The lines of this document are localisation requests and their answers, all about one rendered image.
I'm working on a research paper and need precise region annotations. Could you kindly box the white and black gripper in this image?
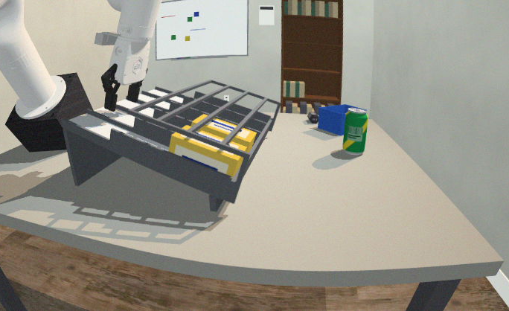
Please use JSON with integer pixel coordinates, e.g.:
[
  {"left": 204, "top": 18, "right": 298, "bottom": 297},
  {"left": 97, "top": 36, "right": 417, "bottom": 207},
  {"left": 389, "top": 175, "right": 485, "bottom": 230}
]
[{"left": 101, "top": 36, "right": 150, "bottom": 112}]

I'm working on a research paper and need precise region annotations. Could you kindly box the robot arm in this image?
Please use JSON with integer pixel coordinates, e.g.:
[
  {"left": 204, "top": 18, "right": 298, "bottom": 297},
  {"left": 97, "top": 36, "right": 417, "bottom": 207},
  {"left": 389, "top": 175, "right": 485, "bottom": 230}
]
[{"left": 0, "top": 0, "right": 162, "bottom": 119}]

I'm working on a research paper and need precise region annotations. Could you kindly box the blue open bin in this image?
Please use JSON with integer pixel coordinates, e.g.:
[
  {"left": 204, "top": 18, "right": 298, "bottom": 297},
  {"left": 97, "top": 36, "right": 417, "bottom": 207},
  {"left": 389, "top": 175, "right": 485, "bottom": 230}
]
[{"left": 318, "top": 104, "right": 361, "bottom": 135}]

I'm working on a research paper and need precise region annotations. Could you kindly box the green drink can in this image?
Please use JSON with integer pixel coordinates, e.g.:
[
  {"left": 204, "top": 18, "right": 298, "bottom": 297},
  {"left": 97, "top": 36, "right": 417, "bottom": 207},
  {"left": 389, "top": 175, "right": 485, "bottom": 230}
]
[{"left": 342, "top": 108, "right": 368, "bottom": 156}]

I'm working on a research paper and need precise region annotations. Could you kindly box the yellow butter carton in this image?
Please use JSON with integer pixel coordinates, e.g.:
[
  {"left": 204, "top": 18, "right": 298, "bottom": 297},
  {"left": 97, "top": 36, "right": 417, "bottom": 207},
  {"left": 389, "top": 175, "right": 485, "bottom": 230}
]
[
  {"left": 168, "top": 130, "right": 247, "bottom": 177},
  {"left": 191, "top": 114, "right": 257, "bottom": 153}
]

